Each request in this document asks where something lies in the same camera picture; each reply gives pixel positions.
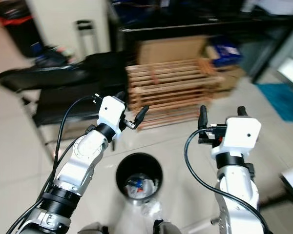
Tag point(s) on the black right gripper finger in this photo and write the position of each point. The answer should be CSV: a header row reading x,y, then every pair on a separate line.
x,y
242,111
203,117

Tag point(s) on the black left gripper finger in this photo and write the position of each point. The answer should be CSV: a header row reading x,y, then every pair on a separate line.
x,y
140,116
120,95

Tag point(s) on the black round rubbish bin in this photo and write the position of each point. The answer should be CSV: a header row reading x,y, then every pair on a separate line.
x,y
124,168

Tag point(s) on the plastic trash pile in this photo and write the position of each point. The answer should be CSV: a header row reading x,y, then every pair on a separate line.
x,y
139,186

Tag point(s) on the black bin with red band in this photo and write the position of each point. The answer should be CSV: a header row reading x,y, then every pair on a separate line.
x,y
19,29

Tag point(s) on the wooden slat crate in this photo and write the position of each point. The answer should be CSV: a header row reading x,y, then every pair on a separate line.
x,y
173,87

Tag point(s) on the blue floor mat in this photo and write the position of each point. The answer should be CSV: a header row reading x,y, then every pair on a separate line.
x,y
283,100

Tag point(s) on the black folding chair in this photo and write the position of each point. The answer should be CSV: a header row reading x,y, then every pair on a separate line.
x,y
68,100

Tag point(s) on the blue printed box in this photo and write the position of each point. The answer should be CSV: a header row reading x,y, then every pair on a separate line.
x,y
225,52

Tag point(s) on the white board panel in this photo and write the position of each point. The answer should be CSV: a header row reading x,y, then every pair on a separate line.
x,y
292,73

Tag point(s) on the brown cardboard box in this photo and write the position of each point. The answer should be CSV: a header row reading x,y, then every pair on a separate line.
x,y
171,49

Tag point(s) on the dark bag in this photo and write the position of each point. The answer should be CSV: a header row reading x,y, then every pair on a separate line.
x,y
51,56

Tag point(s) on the clear plastic wrapper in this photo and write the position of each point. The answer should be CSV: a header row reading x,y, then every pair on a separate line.
x,y
151,208

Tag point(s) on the black desk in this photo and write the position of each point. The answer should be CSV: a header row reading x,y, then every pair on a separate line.
x,y
195,24

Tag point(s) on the grey robot right leg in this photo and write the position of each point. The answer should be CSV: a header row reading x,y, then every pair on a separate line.
x,y
166,228

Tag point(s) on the grey robot leg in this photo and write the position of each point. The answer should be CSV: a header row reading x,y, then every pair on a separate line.
x,y
166,228
90,229

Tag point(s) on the grey robot left leg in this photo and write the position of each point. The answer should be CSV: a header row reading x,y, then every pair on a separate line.
x,y
90,229

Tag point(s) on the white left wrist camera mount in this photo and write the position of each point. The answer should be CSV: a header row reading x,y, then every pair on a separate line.
x,y
111,111

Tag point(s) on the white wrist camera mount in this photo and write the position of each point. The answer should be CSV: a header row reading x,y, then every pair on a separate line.
x,y
111,111
239,134

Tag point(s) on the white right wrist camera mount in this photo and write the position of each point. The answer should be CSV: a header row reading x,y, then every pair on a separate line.
x,y
239,134

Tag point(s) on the black metal table frame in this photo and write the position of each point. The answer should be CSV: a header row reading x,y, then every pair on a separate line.
x,y
207,220

